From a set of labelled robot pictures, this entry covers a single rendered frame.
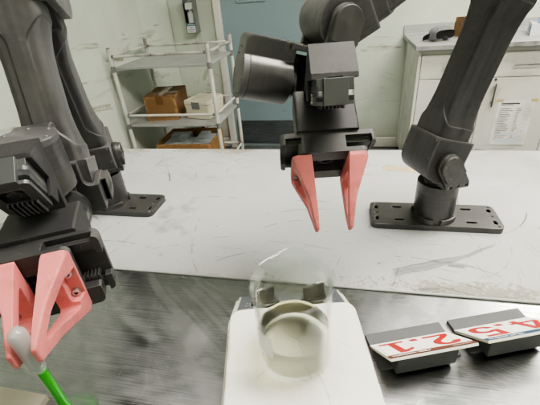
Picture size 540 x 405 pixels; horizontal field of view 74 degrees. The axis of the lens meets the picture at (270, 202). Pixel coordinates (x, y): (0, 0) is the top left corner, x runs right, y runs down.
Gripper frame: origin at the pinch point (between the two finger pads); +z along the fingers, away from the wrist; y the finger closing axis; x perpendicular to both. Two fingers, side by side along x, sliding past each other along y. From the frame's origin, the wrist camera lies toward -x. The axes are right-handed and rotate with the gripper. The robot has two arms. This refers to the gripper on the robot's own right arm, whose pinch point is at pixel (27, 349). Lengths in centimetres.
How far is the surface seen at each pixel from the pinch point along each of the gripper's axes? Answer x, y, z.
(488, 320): 13.9, 43.4, 2.4
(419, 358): 11.9, 31.8, 4.6
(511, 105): 58, 226, -144
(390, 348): 12.1, 30.0, 2.4
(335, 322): 5.5, 23.5, 2.1
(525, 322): 12.4, 45.4, 4.9
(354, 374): 5.3, 22.6, 7.1
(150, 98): 42, 11, -225
